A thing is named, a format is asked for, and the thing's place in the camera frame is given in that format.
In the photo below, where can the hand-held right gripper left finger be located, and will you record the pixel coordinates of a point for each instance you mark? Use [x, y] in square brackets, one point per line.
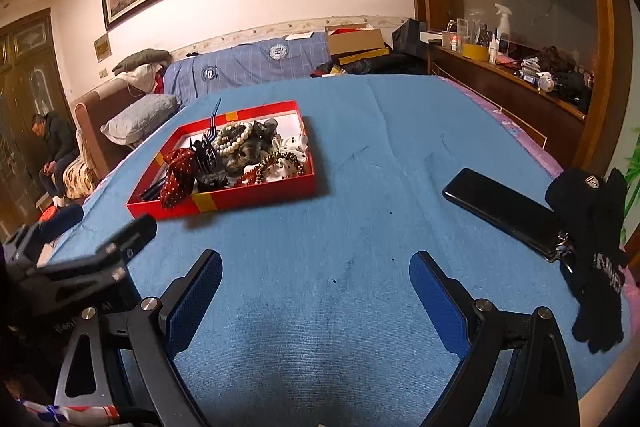
[192, 302]

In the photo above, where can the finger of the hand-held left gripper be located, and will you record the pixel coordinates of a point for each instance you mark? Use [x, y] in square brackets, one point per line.
[62, 223]
[130, 237]

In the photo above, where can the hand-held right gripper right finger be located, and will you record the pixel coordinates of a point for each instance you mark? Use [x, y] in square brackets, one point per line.
[440, 302]

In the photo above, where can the red dotted hair bow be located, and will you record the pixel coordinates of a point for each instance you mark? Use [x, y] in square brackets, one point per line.
[179, 177]

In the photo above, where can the black hair claw clip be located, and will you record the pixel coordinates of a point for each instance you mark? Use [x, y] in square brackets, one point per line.
[207, 167]

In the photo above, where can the red gift box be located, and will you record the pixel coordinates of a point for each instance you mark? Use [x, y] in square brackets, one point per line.
[250, 197]

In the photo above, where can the grey fuzzy scrunchie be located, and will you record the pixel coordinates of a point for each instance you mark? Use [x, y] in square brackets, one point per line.
[242, 155]

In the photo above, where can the patterned sofa blanket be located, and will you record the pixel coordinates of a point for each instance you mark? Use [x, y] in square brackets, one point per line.
[80, 177]

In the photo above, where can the black thin hair clip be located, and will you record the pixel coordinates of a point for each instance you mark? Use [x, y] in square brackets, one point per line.
[152, 192]

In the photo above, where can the black smartphone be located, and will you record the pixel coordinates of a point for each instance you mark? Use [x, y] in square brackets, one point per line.
[500, 207]

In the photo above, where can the brown sofa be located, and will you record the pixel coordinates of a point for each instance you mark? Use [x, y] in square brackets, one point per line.
[95, 112]

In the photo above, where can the blue blanket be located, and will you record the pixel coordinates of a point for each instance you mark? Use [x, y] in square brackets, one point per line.
[325, 287]

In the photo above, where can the grey pillow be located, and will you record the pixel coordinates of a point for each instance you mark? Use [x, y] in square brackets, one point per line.
[140, 119]

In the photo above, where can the striped red white blue cloth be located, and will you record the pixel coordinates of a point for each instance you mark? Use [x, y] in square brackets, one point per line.
[70, 413]

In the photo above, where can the white garment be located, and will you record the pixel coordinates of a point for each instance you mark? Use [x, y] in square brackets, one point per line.
[142, 79]

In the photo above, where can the black knit glove with lettering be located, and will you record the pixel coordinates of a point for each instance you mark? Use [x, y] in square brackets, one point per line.
[602, 302]

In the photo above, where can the dark satin scrunchie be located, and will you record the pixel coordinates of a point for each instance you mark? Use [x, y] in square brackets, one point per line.
[264, 129]

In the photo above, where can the white dotted scrunchie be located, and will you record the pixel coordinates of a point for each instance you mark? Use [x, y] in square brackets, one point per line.
[292, 157]

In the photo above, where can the olive folded garment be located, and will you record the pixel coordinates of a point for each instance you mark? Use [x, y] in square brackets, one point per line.
[142, 61]

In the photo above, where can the blue plaid quilt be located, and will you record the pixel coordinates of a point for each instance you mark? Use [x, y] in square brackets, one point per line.
[240, 64]

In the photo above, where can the wooden dresser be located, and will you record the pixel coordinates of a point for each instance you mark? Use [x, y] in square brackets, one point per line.
[510, 99]

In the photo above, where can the black clothing pile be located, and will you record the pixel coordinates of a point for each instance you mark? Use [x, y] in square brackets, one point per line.
[375, 64]

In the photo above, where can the dresser clutter of small bottles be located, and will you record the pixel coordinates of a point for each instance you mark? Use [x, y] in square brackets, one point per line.
[555, 74]

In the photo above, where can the flat yellow box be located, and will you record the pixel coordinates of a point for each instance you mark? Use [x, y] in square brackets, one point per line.
[360, 57]

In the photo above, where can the black bag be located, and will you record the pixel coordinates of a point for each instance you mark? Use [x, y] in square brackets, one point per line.
[409, 38]

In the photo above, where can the clear plastic jug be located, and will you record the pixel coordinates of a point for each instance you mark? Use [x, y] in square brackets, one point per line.
[461, 34]

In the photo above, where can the open cardboard box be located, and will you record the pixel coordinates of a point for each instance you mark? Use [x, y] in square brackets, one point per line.
[355, 39]

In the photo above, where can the white spray bottle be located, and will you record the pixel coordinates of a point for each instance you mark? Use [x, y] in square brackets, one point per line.
[503, 27]

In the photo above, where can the wooden framed mirror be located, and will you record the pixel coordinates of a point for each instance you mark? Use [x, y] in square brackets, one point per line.
[605, 32]

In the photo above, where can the yellow wall plaque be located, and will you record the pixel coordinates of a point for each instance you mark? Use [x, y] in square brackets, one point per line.
[102, 48]

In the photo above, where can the green bamboo wall sticker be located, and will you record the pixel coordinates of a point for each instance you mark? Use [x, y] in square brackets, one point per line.
[631, 197]

